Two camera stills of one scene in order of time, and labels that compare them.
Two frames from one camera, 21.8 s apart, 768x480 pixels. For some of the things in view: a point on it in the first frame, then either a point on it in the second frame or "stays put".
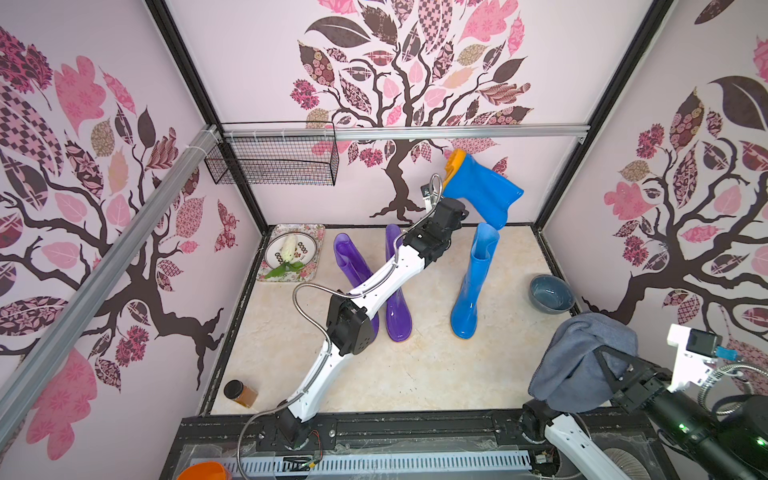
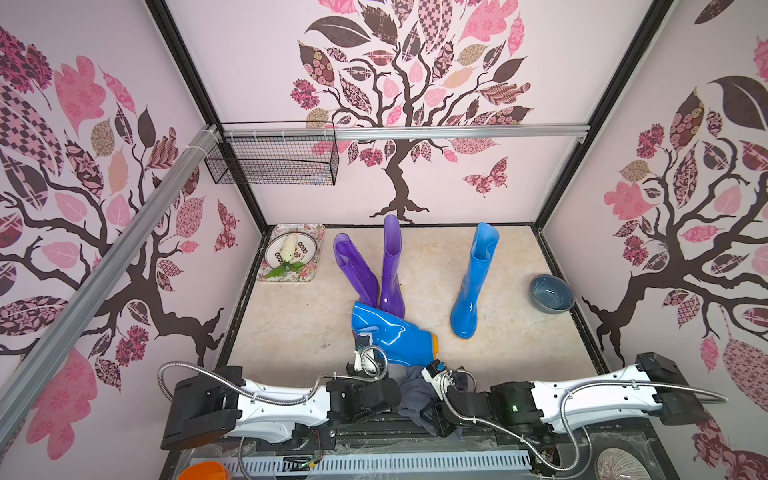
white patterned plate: x=306 y=249 stays put
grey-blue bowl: x=550 y=294 stays put
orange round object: x=205 y=470 stays put
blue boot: x=487 y=192 → x=401 y=340
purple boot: x=356 y=271 stays put
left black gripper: x=458 y=224 → x=353 y=381
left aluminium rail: x=35 y=360 stays put
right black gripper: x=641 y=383 → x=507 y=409
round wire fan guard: x=627 y=464 stays put
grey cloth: x=568 y=375 → x=416 y=393
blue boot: x=464 y=317 stays put
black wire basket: x=277 y=162 stays put
